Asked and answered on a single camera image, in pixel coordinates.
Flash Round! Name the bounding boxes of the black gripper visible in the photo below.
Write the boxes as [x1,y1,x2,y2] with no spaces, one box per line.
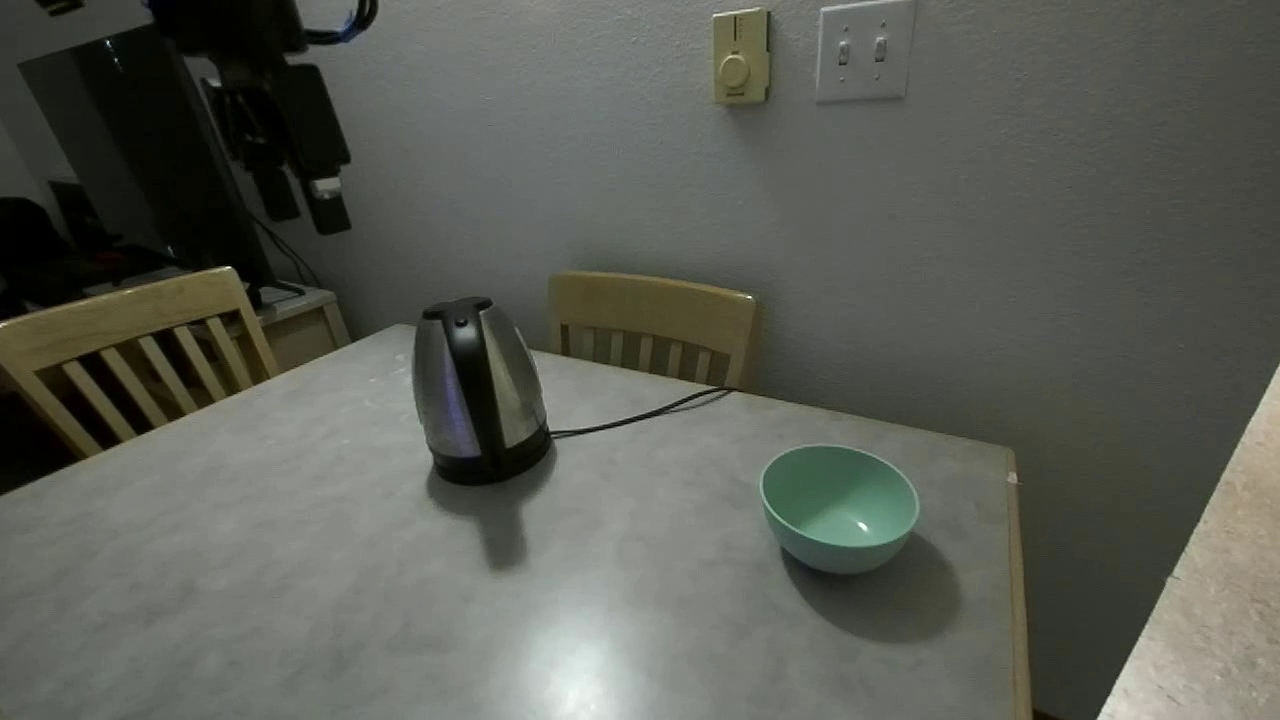
[196,48,360,242]

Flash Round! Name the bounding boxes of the black kettle lid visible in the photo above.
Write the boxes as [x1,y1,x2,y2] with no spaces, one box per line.
[421,291,497,327]

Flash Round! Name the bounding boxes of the stainless steel electric kettle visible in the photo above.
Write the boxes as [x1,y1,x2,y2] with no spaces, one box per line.
[409,291,556,466]

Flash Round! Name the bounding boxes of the black kettle power base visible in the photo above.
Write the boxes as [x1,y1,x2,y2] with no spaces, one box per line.
[426,426,560,488]

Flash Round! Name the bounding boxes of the dark tall panel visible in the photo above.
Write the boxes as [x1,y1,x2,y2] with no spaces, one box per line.
[17,23,273,287]

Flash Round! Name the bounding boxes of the wooden chair with slatted back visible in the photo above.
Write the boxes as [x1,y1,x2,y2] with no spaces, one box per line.
[543,270,763,394]
[0,260,283,466]

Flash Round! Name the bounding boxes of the teal bowl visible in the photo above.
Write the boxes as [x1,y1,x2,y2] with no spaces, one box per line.
[756,440,925,579]

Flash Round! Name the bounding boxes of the grey speckled countertop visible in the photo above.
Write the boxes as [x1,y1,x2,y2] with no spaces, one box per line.
[1095,369,1280,720]

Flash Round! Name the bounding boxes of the blue cable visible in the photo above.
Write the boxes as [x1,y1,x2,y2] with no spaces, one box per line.
[291,0,382,53]

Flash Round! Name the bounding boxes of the black power cord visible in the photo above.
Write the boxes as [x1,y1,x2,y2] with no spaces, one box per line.
[547,382,737,444]

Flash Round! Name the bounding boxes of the beige wall thermostat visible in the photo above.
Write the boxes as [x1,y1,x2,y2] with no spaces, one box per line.
[709,5,776,111]

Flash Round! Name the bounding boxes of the white double light switch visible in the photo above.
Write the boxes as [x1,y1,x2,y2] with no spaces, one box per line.
[811,0,921,109]

